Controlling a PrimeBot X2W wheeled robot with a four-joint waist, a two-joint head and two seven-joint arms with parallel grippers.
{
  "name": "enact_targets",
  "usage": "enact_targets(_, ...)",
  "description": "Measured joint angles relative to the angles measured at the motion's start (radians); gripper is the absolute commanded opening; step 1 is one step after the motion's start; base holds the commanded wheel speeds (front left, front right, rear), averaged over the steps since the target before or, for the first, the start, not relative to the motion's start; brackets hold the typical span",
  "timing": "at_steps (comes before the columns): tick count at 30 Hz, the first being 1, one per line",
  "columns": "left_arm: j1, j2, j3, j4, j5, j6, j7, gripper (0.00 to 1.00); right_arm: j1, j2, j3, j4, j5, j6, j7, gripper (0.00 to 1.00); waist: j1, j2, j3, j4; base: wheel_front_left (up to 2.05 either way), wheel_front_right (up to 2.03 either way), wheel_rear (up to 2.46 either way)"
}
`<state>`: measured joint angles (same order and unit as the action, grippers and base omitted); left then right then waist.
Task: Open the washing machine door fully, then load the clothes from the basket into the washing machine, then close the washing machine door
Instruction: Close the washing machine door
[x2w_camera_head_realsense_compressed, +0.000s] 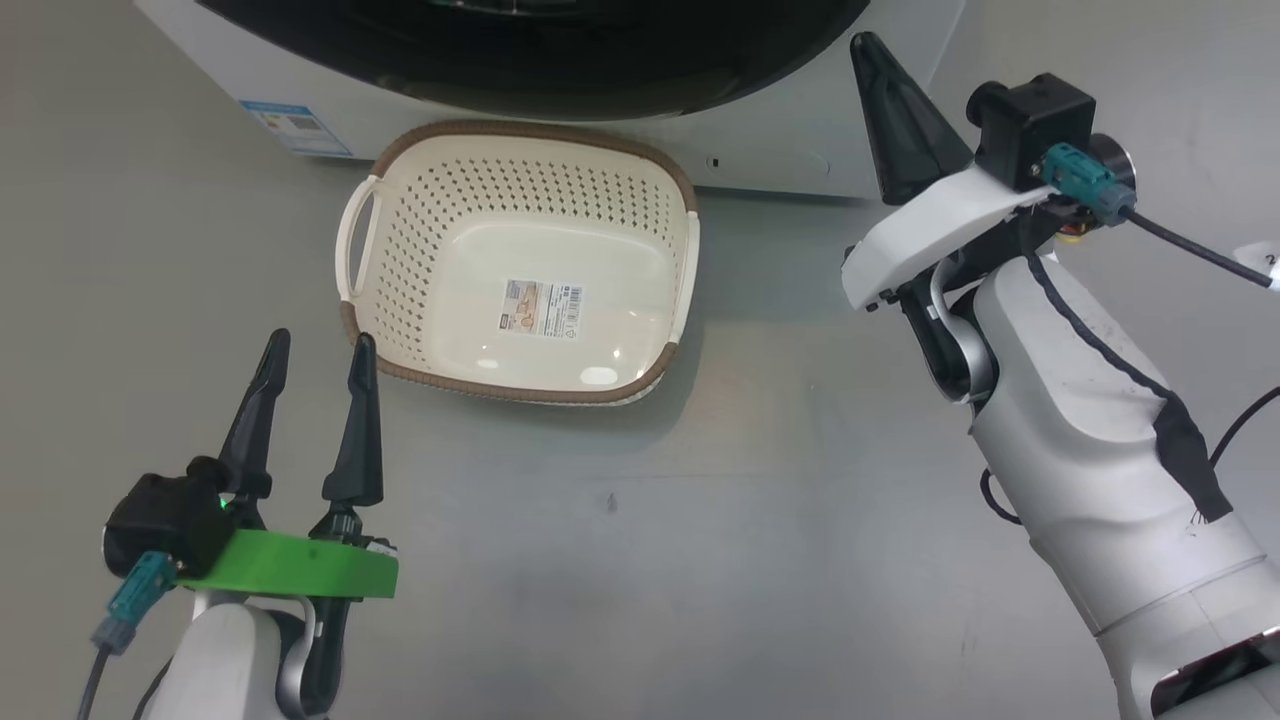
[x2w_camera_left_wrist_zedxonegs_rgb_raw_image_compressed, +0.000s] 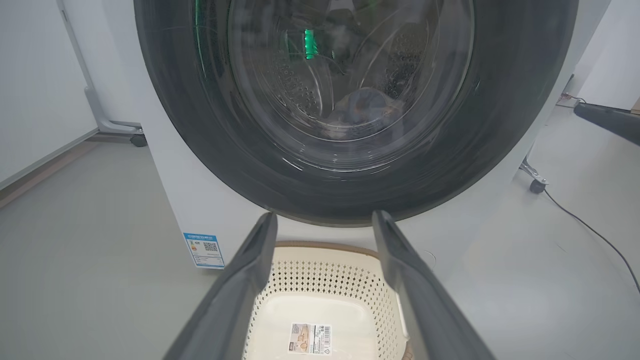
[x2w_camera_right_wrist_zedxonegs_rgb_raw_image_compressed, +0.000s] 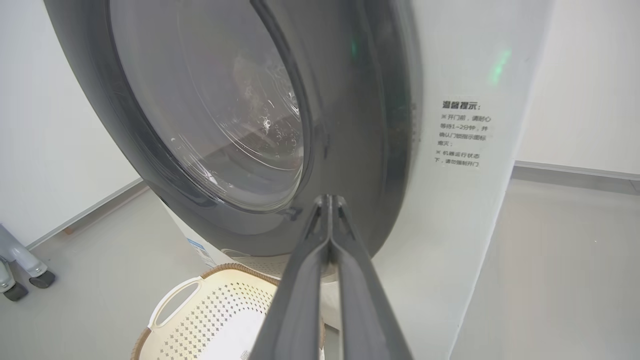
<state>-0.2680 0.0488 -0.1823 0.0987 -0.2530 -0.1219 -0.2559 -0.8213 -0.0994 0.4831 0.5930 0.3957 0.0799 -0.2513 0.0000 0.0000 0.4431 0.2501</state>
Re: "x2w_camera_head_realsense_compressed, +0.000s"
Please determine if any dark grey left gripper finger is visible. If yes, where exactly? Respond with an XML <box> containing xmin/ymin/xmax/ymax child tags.
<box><xmin>322</xmin><ymin>333</ymin><xmax>385</xmax><ymax>509</ymax></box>
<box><xmin>218</xmin><ymin>328</ymin><xmax>292</xmax><ymax>501</ymax></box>

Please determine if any grey left camera cable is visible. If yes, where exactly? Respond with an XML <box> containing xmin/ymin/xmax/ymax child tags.
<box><xmin>78</xmin><ymin>645</ymin><xmax>113</xmax><ymax>720</ymax></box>

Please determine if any blue energy label sticker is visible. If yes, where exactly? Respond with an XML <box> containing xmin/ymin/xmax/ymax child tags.
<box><xmin>240</xmin><ymin>100</ymin><xmax>353</xmax><ymax>159</ymax></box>

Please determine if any round black glass washer door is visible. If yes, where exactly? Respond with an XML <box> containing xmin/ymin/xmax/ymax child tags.
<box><xmin>195</xmin><ymin>0</ymin><xmax>871</xmax><ymax>123</ymax></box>

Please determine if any teal left camera connector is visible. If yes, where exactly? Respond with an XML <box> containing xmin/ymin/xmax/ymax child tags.
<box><xmin>92</xmin><ymin>550</ymin><xmax>179</xmax><ymax>656</ymax></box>

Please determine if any cream perforated laundry basket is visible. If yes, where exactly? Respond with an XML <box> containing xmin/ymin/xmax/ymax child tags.
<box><xmin>336</xmin><ymin>120</ymin><xmax>701</xmax><ymax>407</ymax></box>

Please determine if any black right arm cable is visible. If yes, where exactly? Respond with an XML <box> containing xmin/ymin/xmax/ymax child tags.
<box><xmin>1020</xmin><ymin>250</ymin><xmax>1236</xmax><ymax>526</ymax></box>

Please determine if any white cable tag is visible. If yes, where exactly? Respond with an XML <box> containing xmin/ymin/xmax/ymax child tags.
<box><xmin>1235</xmin><ymin>240</ymin><xmax>1280</xmax><ymax>291</ymax></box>

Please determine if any black right camera cable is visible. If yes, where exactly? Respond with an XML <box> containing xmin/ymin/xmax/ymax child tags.
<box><xmin>1125</xmin><ymin>205</ymin><xmax>1276</xmax><ymax>291</ymax></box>

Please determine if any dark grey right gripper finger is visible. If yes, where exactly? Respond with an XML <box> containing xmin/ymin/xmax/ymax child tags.
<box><xmin>850</xmin><ymin>32</ymin><xmax>976</xmax><ymax>206</ymax></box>

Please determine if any white front-load washing machine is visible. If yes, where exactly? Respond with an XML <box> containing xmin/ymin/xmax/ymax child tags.
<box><xmin>135</xmin><ymin>0</ymin><xmax>966</xmax><ymax>199</ymax></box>

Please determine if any basket barcode label sticker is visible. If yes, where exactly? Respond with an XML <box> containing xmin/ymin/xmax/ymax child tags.
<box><xmin>503</xmin><ymin>279</ymin><xmax>584</xmax><ymax>339</ymax></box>

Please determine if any white-band right gripper body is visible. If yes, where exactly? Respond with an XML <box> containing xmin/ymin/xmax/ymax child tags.
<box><xmin>842</xmin><ymin>165</ymin><xmax>1061</xmax><ymax>401</ymax></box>

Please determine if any green-band left gripper body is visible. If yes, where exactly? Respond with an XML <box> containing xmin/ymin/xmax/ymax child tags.
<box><xmin>175</xmin><ymin>505</ymin><xmax>401</xmax><ymax>703</ymax></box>

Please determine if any teal right camera connector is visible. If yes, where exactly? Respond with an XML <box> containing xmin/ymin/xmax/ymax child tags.
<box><xmin>1040</xmin><ymin>143</ymin><xmax>1138</xmax><ymax>226</ymax></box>

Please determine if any teal camera connector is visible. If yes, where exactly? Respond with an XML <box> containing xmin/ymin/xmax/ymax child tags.
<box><xmin>1040</xmin><ymin>143</ymin><xmax>1138</xmax><ymax>226</ymax></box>
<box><xmin>92</xmin><ymin>550</ymin><xmax>179</xmax><ymax>656</ymax></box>

